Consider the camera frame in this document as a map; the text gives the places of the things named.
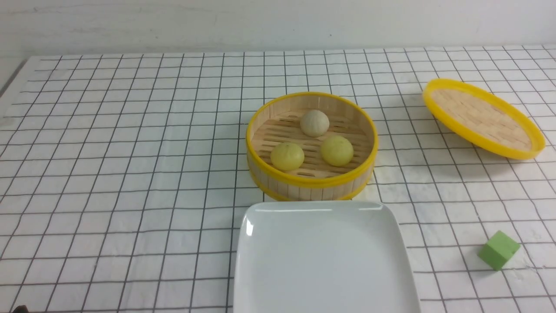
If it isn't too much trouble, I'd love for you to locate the white square plate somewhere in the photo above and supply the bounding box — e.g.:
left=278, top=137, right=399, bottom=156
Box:
left=234, top=200, right=421, bottom=313

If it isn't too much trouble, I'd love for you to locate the green cube block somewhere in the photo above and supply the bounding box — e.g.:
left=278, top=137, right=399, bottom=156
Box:
left=478, top=230, right=520, bottom=271

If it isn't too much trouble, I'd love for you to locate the yellow steamed bun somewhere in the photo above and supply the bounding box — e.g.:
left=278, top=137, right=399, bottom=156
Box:
left=270, top=142, right=304, bottom=172
left=320, top=135, right=354, bottom=166

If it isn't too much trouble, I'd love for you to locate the yellow rimmed bamboo steamer basket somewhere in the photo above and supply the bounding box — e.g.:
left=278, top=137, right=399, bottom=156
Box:
left=245, top=92, right=379, bottom=201

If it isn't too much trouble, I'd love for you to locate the white steamed bun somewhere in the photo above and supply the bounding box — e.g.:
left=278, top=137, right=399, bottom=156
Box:
left=300, top=110, right=330, bottom=137

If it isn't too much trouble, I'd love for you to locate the yellow rimmed bamboo steamer lid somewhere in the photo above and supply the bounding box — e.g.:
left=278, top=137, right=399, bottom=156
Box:
left=422, top=79, right=546, bottom=160

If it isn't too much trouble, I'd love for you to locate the white checkered tablecloth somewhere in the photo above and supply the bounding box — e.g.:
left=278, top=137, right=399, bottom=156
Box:
left=0, top=44, right=555, bottom=313

